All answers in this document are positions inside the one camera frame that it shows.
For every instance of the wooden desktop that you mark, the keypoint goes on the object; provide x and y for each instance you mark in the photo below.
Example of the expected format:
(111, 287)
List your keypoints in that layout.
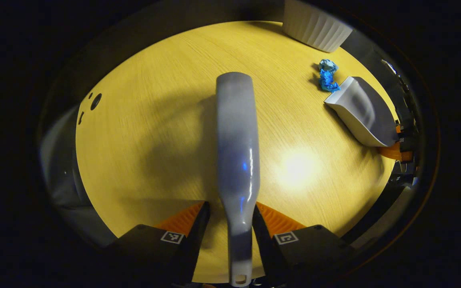
(154, 120)

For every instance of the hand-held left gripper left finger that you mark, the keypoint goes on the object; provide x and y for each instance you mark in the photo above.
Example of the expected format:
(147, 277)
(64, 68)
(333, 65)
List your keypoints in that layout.
(198, 240)

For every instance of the white ribbed garbage bin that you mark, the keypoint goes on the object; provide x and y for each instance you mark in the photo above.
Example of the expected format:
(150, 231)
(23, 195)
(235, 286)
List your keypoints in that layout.
(314, 26)

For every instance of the small grey broom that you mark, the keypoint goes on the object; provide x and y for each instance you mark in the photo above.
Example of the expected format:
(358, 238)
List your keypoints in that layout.
(236, 140)

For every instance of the grey dustpan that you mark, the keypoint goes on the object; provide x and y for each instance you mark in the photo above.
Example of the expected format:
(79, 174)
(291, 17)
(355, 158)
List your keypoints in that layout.
(364, 112)

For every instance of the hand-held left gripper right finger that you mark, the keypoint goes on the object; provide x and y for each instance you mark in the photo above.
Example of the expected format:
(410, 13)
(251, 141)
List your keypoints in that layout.
(264, 240)

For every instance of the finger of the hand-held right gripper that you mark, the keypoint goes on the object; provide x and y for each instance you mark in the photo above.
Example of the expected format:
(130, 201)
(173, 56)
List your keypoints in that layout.
(404, 127)
(394, 152)

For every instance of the light blue paper trash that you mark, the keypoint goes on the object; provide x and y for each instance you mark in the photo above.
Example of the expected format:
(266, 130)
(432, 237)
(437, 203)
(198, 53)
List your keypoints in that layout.
(328, 64)

